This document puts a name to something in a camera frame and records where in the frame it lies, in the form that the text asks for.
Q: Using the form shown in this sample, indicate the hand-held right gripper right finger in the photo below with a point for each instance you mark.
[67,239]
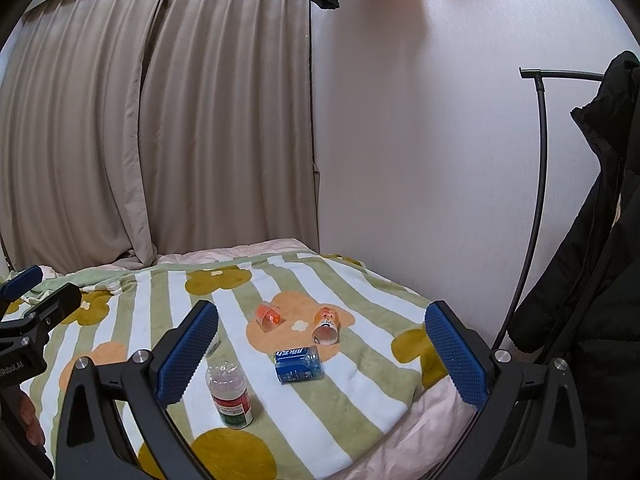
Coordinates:
[457,355]

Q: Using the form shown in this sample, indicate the orange plastic cup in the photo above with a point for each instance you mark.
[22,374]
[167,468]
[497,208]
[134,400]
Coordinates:
[270,317]

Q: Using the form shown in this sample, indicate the blue drink can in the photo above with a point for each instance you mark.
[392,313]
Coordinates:
[297,365]

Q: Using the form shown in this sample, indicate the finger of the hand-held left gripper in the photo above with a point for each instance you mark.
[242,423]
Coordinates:
[21,280]
[52,307]

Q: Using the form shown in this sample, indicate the person's left hand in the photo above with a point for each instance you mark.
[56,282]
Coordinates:
[31,417]

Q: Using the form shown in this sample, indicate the green striped printed blanket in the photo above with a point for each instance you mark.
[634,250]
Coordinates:
[320,410]

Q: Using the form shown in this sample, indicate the black metal clothes rack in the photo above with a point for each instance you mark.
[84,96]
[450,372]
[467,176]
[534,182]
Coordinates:
[541,125]

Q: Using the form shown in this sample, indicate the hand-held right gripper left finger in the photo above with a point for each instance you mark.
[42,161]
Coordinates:
[182,360]

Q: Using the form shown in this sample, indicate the orange character small bottle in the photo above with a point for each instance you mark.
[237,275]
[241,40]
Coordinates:
[327,329]

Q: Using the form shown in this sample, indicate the clear bottle red green label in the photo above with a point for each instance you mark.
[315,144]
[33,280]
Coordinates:
[230,395]

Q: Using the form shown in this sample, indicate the black padded jacket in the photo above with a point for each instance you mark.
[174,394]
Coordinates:
[590,285]

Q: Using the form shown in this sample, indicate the beige curtain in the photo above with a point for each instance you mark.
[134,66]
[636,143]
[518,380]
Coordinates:
[150,135]

